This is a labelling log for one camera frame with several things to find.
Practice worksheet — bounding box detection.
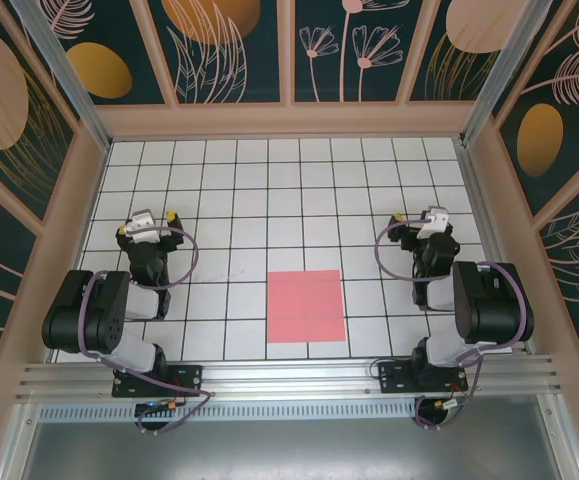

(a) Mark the grey metal sheet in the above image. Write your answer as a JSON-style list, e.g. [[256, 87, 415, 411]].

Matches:
[[0, 399, 579, 480]]

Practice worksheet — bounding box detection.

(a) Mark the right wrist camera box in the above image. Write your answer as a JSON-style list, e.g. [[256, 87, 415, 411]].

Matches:
[[416, 205, 450, 240]]

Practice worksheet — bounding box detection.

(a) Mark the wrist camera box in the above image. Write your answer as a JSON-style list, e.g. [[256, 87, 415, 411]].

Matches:
[[416, 205, 450, 240], [125, 210, 164, 245]]

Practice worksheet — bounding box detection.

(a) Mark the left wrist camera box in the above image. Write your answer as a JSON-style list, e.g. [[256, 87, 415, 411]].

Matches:
[[125, 210, 164, 245]]

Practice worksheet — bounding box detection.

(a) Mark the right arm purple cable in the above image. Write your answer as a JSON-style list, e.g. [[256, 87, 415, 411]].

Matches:
[[373, 213, 529, 430]]

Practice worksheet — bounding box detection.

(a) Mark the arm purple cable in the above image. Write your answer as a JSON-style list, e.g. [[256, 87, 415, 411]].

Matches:
[[76, 225, 215, 436], [373, 213, 529, 430]]

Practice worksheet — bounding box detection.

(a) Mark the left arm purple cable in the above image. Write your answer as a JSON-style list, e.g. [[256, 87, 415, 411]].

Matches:
[[76, 225, 215, 436]]

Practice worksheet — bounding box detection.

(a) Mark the aluminium side rail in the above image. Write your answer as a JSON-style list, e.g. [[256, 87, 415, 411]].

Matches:
[[456, 139, 535, 354]]

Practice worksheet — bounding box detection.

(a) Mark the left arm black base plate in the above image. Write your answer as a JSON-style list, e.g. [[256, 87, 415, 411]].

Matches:
[[112, 364, 205, 399]]

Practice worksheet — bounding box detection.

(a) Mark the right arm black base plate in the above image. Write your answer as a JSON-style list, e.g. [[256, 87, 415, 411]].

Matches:
[[377, 360, 470, 394]]

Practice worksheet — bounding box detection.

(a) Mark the aluminium frame post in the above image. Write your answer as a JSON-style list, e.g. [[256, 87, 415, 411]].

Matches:
[[461, 0, 568, 146], [11, 0, 113, 151]]

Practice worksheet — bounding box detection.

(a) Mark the long aluminium mounting rail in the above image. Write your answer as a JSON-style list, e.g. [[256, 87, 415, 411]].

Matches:
[[16, 354, 565, 401]]

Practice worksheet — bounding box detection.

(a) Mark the slotted grey cable duct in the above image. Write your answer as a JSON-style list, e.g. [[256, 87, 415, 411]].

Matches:
[[38, 403, 420, 421]]

